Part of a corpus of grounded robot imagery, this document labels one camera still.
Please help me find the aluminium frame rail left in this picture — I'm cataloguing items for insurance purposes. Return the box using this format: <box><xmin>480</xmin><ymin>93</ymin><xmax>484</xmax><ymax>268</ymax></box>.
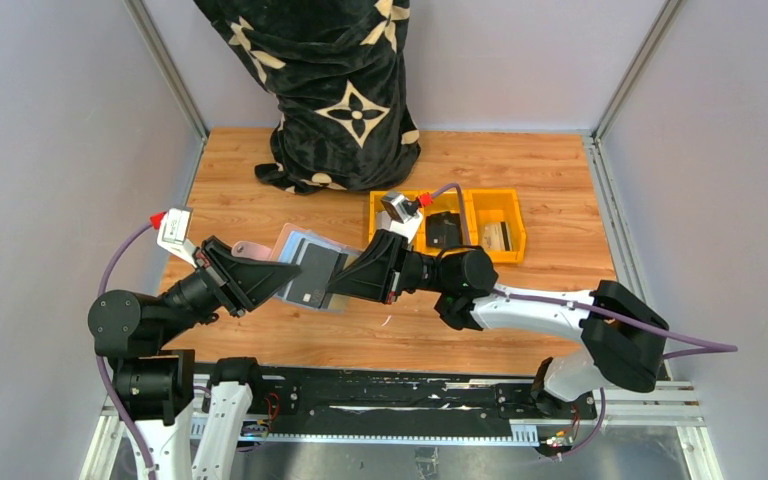
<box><xmin>123</xmin><ymin>0</ymin><xmax>209</xmax><ymax>144</ymax></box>

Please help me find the black card in holder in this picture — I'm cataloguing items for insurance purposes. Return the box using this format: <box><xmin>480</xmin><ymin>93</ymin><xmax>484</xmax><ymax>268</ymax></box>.
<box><xmin>279</xmin><ymin>237</ymin><xmax>349</xmax><ymax>312</ymax></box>

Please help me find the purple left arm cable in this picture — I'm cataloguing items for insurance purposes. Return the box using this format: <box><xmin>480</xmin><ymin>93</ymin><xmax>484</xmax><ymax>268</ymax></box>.
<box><xmin>95</xmin><ymin>211</ymin><xmax>167</xmax><ymax>480</ymax></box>

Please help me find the yellow bin middle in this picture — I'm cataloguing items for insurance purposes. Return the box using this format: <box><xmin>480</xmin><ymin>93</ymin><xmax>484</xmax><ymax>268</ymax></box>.
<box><xmin>415</xmin><ymin>189</ymin><xmax>479</xmax><ymax>255</ymax></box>

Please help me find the yellow bin right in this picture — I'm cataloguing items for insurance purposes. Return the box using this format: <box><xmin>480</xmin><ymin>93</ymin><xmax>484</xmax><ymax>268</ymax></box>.
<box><xmin>465</xmin><ymin>188</ymin><xmax>527</xmax><ymax>265</ymax></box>

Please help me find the dark card in middle bin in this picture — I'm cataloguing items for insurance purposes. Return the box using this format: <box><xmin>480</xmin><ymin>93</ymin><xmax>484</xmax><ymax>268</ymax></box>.
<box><xmin>425</xmin><ymin>211</ymin><xmax>463</xmax><ymax>249</ymax></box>

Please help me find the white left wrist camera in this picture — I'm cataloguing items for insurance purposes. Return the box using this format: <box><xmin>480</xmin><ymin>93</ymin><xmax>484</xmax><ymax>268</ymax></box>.
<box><xmin>152</xmin><ymin>207</ymin><xmax>196</xmax><ymax>268</ymax></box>

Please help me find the black patterned blanket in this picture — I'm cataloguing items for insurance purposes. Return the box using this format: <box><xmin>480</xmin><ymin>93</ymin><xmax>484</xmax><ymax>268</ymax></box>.
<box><xmin>196</xmin><ymin>0</ymin><xmax>421</xmax><ymax>195</ymax></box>

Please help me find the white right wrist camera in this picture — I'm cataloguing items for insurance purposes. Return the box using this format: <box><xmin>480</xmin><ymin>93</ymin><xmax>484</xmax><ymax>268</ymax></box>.
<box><xmin>380</xmin><ymin>189</ymin><xmax>428</xmax><ymax>243</ymax></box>

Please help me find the yellow bin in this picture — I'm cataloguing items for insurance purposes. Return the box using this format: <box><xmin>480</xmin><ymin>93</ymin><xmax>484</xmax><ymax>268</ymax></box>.
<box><xmin>415</xmin><ymin>189</ymin><xmax>479</xmax><ymax>255</ymax></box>
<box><xmin>368</xmin><ymin>190</ymin><xmax>425</xmax><ymax>250</ymax></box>
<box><xmin>465</xmin><ymin>188</ymin><xmax>527</xmax><ymax>265</ymax></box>

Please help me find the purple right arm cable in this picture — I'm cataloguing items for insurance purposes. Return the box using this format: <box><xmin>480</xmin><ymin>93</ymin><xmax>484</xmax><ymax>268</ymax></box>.
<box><xmin>420</xmin><ymin>182</ymin><xmax>739</xmax><ymax>458</ymax></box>

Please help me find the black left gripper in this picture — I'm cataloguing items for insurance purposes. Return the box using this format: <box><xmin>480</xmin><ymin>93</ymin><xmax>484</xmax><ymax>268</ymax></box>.
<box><xmin>157</xmin><ymin>231</ymin><xmax>300</xmax><ymax>344</ymax></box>

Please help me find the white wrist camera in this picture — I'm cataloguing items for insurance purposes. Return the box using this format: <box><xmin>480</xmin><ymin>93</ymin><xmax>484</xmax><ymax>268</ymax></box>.
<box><xmin>380</xmin><ymin>189</ymin><xmax>428</xmax><ymax>243</ymax></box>
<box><xmin>152</xmin><ymin>207</ymin><xmax>196</xmax><ymax>268</ymax></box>

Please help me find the aluminium frame rail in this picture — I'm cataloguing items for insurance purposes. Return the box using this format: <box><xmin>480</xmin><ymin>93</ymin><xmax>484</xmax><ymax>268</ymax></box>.
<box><xmin>582</xmin><ymin>0</ymin><xmax>687</xmax><ymax>382</ymax></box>
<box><xmin>123</xmin><ymin>0</ymin><xmax>209</xmax><ymax>144</ymax></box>

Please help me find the aluminium frame rail right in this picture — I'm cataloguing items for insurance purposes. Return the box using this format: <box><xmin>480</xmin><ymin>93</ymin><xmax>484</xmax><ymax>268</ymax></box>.
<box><xmin>582</xmin><ymin>0</ymin><xmax>687</xmax><ymax>382</ymax></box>

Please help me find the cream card in right bin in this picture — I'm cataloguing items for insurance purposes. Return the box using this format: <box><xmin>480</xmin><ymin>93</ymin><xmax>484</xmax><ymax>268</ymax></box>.
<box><xmin>480</xmin><ymin>221</ymin><xmax>512</xmax><ymax>251</ymax></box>

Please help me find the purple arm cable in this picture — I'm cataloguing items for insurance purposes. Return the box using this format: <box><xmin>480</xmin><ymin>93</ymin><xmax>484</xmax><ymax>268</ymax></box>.
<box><xmin>95</xmin><ymin>211</ymin><xmax>167</xmax><ymax>480</ymax></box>
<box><xmin>420</xmin><ymin>182</ymin><xmax>739</xmax><ymax>458</ymax></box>

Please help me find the yellow bin left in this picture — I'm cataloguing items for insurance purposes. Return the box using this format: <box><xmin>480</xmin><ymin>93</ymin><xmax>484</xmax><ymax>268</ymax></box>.
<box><xmin>368</xmin><ymin>190</ymin><xmax>425</xmax><ymax>250</ymax></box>

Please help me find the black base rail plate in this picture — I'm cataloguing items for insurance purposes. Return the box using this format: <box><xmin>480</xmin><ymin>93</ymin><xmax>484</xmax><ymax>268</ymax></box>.
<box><xmin>246</xmin><ymin>366</ymin><xmax>599</xmax><ymax>445</ymax></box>

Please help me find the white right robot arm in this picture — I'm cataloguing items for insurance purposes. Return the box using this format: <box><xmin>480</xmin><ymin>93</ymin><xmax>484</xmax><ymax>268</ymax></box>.
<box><xmin>328</xmin><ymin>230</ymin><xmax>669</xmax><ymax>418</ymax></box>

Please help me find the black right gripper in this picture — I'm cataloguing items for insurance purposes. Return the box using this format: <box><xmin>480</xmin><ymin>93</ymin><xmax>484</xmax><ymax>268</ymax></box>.
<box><xmin>326</xmin><ymin>229</ymin><xmax>450</xmax><ymax>306</ymax></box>

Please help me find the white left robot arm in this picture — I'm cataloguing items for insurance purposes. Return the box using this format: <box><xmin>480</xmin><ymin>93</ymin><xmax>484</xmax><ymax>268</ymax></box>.
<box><xmin>88</xmin><ymin>237</ymin><xmax>301</xmax><ymax>479</ymax></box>

